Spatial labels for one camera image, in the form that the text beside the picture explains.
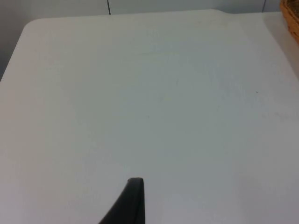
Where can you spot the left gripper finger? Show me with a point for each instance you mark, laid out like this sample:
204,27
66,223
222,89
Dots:
130,205

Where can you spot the pale brown wicker basket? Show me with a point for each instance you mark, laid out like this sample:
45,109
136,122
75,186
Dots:
292,18

